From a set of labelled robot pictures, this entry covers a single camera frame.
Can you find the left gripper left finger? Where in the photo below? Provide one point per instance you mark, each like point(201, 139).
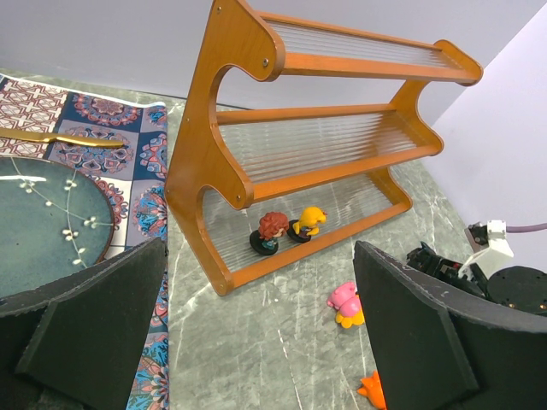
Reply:
point(82, 335)

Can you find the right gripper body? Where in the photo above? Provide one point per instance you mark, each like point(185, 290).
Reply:
point(426, 260)

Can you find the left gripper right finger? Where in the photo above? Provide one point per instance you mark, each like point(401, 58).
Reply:
point(438, 347)

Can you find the pink bear sunflower toy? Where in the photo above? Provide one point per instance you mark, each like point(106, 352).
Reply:
point(346, 302)

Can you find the yellow-haired figurine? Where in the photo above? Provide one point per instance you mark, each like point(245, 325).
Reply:
point(307, 226)

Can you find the red-haired figurine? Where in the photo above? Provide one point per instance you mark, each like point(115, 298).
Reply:
point(272, 226)

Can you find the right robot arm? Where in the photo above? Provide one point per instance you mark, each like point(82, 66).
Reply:
point(518, 287)

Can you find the orange wooden three-tier shelf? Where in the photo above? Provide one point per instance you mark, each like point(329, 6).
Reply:
point(229, 168)

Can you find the orange dragon toy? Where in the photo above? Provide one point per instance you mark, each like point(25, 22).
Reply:
point(371, 389)

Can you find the teal ceramic plate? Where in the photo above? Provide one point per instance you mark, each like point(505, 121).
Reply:
point(54, 222)

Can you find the patterned blue placemat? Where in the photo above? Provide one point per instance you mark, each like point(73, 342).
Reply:
point(132, 178)

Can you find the gold knife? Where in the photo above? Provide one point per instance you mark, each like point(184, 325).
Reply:
point(48, 138)

